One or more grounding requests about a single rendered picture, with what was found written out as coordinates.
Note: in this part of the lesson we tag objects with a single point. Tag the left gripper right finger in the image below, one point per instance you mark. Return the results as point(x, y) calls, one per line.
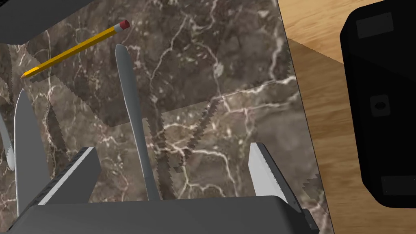
point(265, 175)

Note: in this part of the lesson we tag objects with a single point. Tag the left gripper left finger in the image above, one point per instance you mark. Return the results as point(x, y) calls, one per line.
point(76, 183)

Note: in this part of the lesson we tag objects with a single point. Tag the broad grey knife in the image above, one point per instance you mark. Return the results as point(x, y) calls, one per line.
point(29, 146)

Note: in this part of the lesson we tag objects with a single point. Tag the grey cutlery piece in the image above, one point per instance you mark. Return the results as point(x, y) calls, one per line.
point(7, 152)

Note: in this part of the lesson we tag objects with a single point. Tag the yellow pencil with red eraser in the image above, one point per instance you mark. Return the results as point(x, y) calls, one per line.
point(74, 49)

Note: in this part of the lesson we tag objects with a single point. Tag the black rounded block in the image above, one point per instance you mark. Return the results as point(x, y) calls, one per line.
point(383, 107)

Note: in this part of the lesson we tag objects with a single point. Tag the dark grey flat slab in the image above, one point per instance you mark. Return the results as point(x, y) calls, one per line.
point(32, 16)

